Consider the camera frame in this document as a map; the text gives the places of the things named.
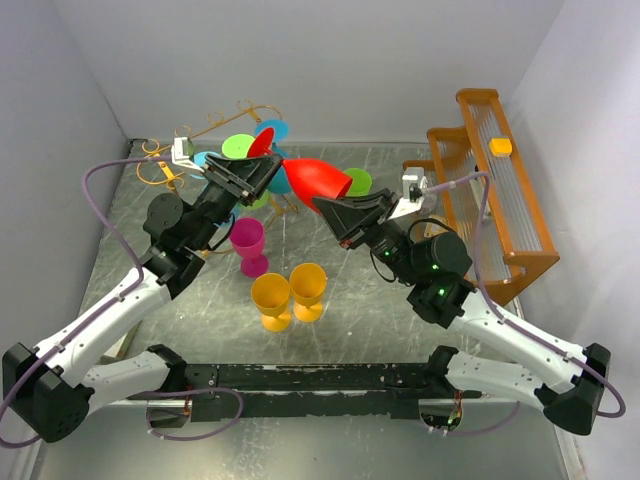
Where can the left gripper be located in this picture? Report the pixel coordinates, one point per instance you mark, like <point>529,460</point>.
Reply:
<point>242,178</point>

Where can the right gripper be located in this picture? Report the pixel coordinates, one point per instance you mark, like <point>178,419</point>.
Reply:
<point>348,220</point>

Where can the dark blue wine glass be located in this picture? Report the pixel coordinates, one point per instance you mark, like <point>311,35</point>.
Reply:
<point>280,183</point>

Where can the green wine glass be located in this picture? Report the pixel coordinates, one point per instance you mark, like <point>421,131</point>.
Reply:
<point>236,147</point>
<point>361,182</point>

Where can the red wine glass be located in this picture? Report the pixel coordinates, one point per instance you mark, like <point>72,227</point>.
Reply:
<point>314,181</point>

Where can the light blue wine glass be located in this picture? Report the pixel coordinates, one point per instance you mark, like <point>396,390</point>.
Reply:
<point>200,160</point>

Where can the magenta wine glass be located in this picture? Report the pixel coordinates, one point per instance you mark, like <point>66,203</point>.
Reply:
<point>248,241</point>

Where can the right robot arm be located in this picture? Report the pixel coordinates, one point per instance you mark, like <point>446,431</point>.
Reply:
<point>564,380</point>

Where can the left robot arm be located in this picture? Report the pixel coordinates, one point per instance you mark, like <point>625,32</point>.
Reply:
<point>56,384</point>

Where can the right orange wine glass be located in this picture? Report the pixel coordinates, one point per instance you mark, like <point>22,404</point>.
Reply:
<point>308,283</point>

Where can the orange wine glass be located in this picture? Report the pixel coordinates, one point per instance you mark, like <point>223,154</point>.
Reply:
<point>271,295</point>
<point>308,283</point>

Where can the left orange wine glass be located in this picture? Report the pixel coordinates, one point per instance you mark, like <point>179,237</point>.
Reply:
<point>271,295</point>

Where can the white item on rack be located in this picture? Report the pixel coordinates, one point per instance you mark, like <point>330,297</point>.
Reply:
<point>478,187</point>

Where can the orange wooden tiered rack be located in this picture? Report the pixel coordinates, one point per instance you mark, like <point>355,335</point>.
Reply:
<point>516,247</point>

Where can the yellow cube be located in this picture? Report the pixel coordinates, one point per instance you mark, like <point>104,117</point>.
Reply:
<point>500,146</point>

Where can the white box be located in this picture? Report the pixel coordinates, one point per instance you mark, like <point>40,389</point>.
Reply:
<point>119,349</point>

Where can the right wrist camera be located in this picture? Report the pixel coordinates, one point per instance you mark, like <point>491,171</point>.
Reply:
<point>415,198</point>

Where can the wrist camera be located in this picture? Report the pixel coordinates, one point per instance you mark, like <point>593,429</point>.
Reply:
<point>182,154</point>
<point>415,198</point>

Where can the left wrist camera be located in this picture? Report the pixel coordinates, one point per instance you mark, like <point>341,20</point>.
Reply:
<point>182,154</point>

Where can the gold wire glass rack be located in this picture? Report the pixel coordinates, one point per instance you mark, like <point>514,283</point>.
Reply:
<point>281,204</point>

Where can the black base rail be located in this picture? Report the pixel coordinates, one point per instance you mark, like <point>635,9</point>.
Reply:
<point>394,390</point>

